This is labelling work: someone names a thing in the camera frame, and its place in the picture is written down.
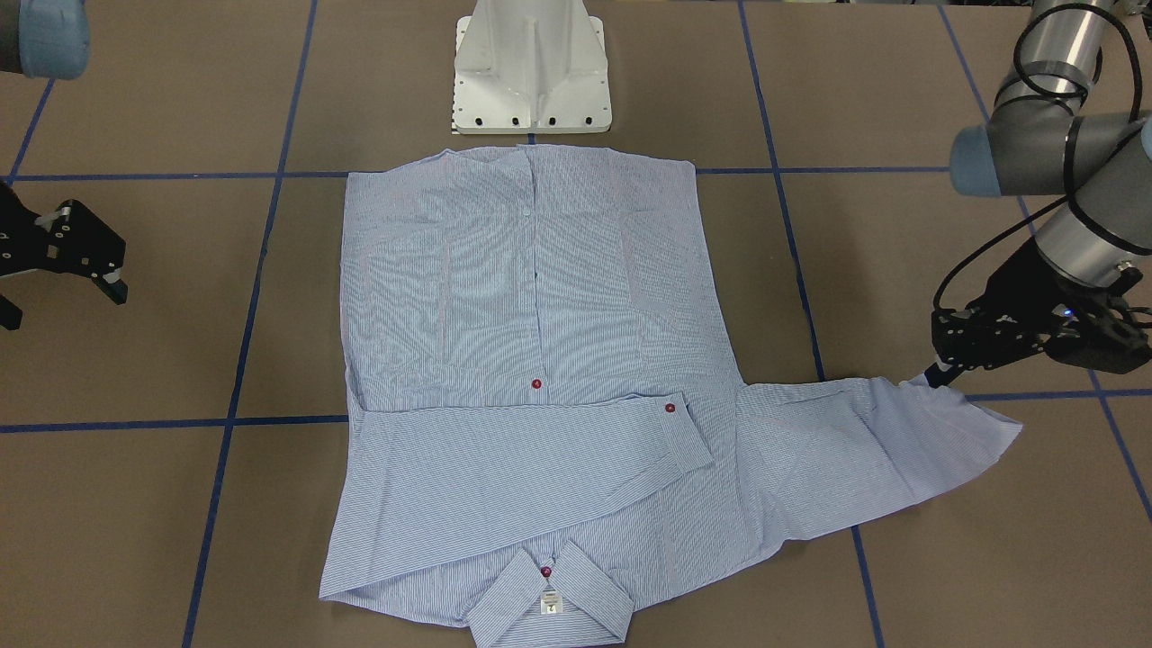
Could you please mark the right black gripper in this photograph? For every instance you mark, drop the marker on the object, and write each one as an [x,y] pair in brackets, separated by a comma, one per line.
[61,245]

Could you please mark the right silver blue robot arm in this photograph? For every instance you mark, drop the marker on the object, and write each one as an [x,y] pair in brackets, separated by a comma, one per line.
[51,40]

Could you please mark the blue striped button shirt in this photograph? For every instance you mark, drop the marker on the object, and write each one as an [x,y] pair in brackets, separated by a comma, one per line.
[548,430]

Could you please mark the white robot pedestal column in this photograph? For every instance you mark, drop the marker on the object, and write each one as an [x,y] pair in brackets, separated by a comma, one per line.
[531,68]

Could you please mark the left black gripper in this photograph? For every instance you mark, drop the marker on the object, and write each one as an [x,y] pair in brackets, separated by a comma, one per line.
[1023,300]

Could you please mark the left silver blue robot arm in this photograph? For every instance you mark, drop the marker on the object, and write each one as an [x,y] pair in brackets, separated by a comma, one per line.
[1067,121]

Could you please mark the brown table cover mat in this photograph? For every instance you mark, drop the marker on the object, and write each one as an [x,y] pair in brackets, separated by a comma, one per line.
[172,466]

